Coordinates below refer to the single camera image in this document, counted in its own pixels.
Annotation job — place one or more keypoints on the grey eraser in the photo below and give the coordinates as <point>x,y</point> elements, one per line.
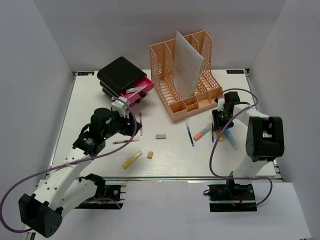
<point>160,136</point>

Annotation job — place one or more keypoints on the light blue highlighter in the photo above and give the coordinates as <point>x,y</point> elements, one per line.
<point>231,139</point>

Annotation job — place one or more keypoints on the flat red gel pen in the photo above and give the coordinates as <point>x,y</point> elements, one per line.
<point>125,141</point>

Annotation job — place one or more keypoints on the upright red gel pen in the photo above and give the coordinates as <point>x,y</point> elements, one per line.
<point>140,121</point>

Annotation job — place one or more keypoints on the dark purple gel pen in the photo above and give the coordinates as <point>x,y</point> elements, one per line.
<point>212,132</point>

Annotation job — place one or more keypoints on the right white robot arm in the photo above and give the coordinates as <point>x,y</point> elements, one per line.
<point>264,140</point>

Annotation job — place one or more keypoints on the blue gel pen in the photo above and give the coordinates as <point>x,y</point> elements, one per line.
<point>189,133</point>

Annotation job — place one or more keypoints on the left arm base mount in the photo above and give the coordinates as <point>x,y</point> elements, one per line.
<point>108,196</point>

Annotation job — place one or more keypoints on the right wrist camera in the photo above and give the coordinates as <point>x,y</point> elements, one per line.
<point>220,104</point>

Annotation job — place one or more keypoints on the black pink drawer unit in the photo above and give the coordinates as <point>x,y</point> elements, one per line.
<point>120,75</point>

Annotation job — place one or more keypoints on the green highlighter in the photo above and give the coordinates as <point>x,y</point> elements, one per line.
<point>134,89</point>

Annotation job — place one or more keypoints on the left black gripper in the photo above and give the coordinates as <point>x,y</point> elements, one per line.
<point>128,129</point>

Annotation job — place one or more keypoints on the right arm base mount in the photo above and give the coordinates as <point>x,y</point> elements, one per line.
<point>224,199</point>

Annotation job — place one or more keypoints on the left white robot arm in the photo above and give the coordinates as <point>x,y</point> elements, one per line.
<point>43,211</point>

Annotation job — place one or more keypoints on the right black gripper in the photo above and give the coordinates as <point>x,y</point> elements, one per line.
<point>219,123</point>

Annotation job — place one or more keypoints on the tan eraser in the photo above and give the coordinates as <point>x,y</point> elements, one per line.
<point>150,155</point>

